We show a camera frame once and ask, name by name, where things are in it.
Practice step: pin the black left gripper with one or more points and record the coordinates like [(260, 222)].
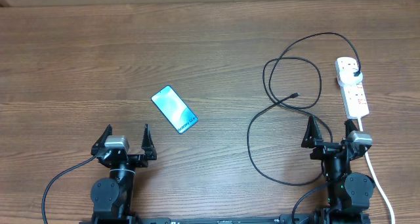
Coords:
[(141, 161)]

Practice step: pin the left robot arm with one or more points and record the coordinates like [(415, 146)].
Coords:
[(112, 195)]

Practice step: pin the white charger plug adapter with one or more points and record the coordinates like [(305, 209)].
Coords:
[(348, 77)]

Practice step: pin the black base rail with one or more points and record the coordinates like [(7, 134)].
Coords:
[(282, 219)]

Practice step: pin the smartphone with teal screen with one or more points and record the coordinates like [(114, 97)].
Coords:
[(176, 111)]

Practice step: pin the white power strip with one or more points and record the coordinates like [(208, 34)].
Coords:
[(354, 97)]

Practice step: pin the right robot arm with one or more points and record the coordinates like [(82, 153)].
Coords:
[(348, 193)]

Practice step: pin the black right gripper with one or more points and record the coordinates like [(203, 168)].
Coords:
[(312, 139)]

